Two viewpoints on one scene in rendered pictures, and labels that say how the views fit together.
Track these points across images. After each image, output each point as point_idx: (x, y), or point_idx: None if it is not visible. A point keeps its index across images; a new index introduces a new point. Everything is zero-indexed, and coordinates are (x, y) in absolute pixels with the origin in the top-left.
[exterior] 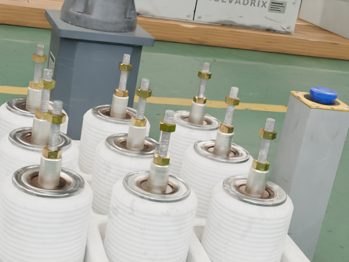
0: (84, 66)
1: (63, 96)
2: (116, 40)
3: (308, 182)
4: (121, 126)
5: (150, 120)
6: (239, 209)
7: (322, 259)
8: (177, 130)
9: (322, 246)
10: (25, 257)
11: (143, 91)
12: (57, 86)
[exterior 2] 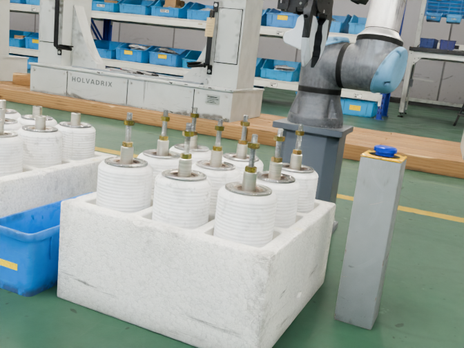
0: (291, 150)
1: None
2: (311, 131)
3: (364, 221)
4: (230, 161)
5: (396, 221)
6: (221, 193)
7: (430, 322)
8: None
9: (443, 316)
10: (99, 200)
11: (216, 126)
12: None
